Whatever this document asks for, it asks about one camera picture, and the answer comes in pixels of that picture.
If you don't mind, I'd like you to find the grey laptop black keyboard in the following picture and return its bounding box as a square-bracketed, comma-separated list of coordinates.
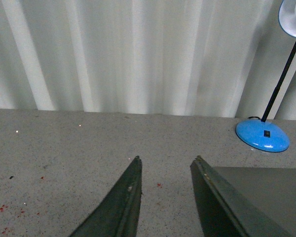
[214, 167, 296, 237]

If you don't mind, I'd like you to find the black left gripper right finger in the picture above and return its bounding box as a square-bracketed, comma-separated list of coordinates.
[190, 156, 290, 237]

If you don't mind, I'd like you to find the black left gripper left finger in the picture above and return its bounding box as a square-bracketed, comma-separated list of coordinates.
[71, 156, 142, 237]

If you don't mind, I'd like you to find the blue desk lamp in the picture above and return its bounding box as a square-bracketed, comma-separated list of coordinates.
[235, 0, 296, 153]

